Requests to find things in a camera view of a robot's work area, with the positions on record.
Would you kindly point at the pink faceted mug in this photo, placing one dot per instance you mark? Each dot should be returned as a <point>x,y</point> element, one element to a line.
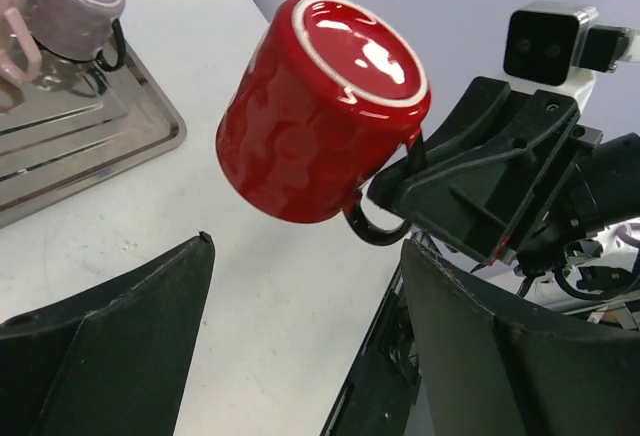
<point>21,59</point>

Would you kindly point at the silver metal tray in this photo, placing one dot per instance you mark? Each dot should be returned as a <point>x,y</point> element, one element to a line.
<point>77,126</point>

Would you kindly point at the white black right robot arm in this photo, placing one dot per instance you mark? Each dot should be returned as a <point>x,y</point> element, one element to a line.
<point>594,215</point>

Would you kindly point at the lilac mug black handle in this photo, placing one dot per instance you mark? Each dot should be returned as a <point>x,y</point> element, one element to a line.
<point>80,30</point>

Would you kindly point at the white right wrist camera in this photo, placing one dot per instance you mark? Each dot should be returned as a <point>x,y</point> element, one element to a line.
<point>560,47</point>

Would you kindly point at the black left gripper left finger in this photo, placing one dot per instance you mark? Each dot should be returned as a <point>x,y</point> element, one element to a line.
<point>110,360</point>

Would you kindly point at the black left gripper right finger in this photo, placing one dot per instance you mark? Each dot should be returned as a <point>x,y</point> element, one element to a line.
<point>495,364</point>

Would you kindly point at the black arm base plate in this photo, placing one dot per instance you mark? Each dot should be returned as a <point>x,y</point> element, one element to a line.
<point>383,393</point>

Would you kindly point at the red mug black handle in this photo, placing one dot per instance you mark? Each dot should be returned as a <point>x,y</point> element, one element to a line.
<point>328,96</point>

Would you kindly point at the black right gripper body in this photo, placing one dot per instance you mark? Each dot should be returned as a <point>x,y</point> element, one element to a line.
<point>484,180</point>

